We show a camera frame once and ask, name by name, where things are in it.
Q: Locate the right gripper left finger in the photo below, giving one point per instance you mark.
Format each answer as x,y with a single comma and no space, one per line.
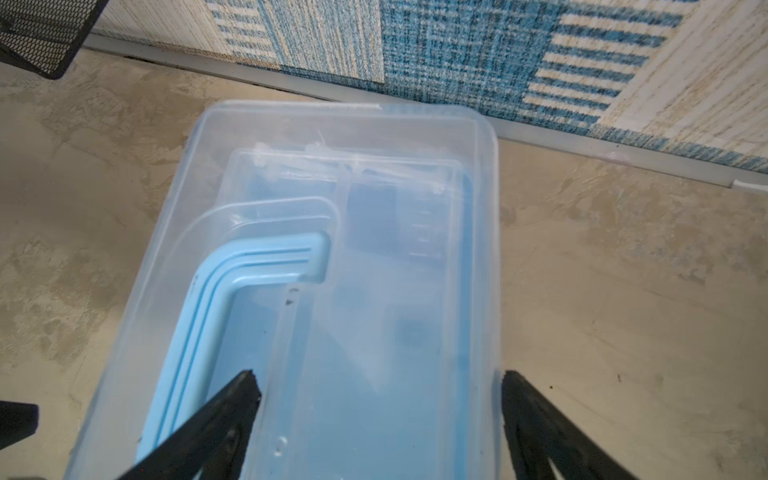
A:
213,443

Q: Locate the light blue plastic toolbox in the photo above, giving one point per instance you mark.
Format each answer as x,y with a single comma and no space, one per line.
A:
347,255

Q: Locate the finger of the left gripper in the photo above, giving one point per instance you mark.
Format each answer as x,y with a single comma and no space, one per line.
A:
18,421

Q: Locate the black wire mesh shelf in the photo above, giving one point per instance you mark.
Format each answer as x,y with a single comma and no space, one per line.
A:
43,36

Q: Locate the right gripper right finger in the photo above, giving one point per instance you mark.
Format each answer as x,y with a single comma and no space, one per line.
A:
542,441

